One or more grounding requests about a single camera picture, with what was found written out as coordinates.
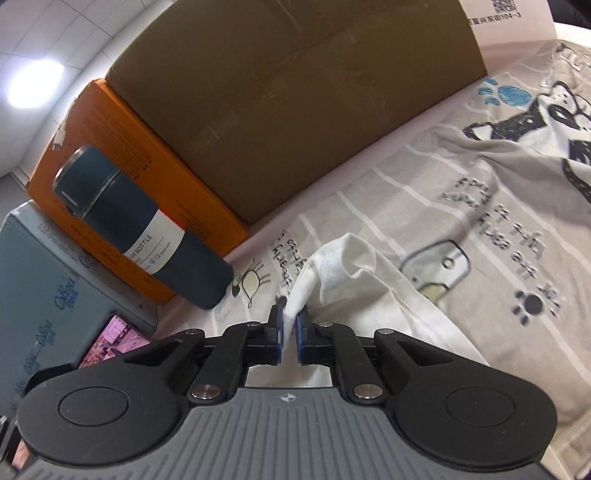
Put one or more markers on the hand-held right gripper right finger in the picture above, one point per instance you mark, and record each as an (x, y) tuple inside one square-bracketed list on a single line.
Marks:
[(298, 338)]

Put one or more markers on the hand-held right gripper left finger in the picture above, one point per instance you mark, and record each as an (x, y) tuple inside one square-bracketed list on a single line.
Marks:
[(278, 333)]

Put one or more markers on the white garment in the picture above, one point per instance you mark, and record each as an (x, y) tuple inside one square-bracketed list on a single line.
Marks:
[(369, 295)]

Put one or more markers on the phone with pink screen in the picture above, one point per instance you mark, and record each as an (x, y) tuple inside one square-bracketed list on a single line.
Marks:
[(115, 337)]

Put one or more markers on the grey-blue box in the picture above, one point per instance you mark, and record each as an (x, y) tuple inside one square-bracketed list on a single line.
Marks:
[(46, 286)]

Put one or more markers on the orange box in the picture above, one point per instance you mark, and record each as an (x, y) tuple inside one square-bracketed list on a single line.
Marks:
[(184, 184)]

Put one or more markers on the dark teal vacuum bottle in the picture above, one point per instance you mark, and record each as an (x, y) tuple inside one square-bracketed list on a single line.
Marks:
[(115, 203)]

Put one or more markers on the cartoon printed blanket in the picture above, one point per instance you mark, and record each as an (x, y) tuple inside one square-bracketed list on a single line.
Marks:
[(485, 207)]

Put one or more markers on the brown cardboard box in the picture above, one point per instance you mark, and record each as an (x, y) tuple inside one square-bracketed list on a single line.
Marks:
[(300, 101)]

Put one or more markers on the square ceiling light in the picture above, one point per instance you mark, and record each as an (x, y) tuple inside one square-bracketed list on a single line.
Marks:
[(34, 83)]

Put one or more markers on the white printed shopping bag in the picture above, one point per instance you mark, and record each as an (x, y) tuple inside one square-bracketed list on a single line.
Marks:
[(508, 27)]

